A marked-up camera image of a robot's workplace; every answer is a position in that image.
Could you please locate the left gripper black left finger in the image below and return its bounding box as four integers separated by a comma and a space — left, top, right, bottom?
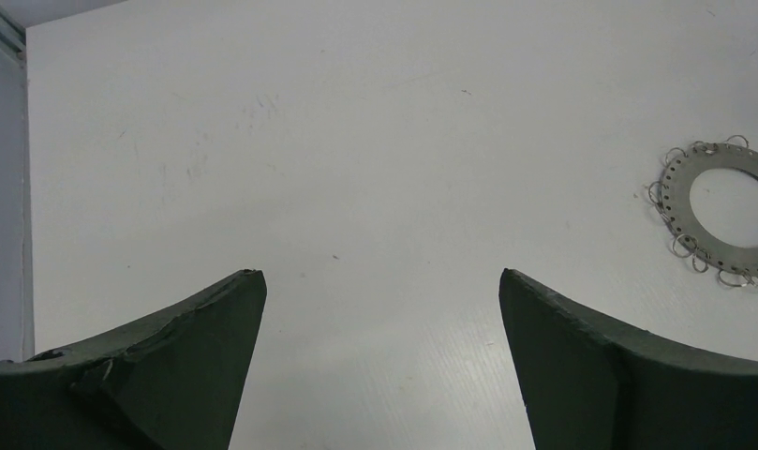
0, 270, 267, 449

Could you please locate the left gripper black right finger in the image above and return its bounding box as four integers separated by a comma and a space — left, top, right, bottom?
498, 269, 758, 449

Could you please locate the round metal keyring disc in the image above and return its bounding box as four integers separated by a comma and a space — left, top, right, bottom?
646, 134, 758, 291

